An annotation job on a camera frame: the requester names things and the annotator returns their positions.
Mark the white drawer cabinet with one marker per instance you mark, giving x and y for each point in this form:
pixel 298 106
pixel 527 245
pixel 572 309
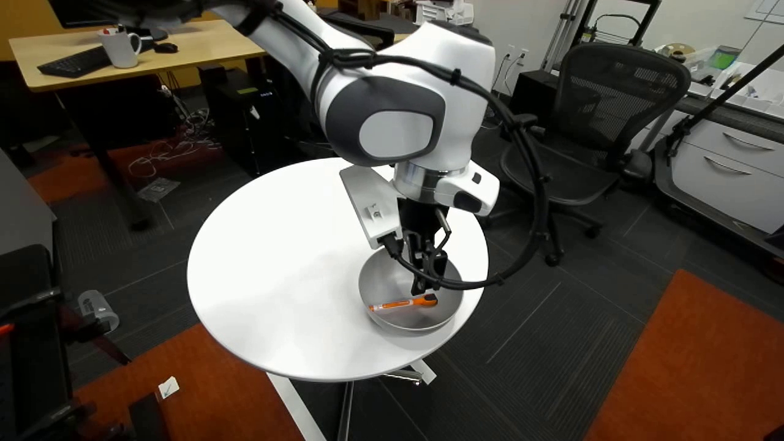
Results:
pixel 725 184

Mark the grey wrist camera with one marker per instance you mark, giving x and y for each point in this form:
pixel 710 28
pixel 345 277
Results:
pixel 368 203

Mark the small white box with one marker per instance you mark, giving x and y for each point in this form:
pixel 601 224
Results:
pixel 168 388

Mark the black box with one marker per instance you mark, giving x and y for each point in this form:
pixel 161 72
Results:
pixel 534 94

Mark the clear plastic cup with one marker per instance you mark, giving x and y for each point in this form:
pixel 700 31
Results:
pixel 100 309

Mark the black computer tower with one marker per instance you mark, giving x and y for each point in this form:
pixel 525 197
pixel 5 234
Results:
pixel 240 122

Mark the green white desk device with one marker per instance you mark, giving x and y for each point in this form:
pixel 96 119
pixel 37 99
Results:
pixel 723 59

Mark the black computer monitor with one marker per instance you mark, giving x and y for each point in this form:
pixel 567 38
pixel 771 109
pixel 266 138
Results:
pixel 74 11

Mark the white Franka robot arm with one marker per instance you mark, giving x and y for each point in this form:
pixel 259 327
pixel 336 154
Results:
pixel 392 106

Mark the black computer mouse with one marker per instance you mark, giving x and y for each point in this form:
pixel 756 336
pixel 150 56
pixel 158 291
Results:
pixel 164 48

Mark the white mug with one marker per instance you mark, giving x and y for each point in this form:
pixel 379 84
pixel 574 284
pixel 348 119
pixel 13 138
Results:
pixel 120 50

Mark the black slanted pole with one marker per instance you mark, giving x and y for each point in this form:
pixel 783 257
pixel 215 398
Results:
pixel 723 95

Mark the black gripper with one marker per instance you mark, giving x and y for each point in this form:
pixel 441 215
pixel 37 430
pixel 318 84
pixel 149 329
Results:
pixel 419 215

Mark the black keyboard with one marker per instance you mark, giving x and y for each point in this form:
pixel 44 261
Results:
pixel 74 62

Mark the light wooden desk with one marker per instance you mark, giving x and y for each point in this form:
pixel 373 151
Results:
pixel 204 45

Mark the white table base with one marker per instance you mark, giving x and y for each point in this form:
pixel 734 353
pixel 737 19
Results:
pixel 287 403

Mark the black stand frame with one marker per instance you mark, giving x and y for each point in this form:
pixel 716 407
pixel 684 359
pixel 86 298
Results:
pixel 32 350

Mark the black mesh office chair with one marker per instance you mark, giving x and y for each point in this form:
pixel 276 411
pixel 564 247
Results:
pixel 590 163

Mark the grey bowl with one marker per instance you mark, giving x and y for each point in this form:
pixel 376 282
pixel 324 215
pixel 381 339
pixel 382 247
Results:
pixel 382 284

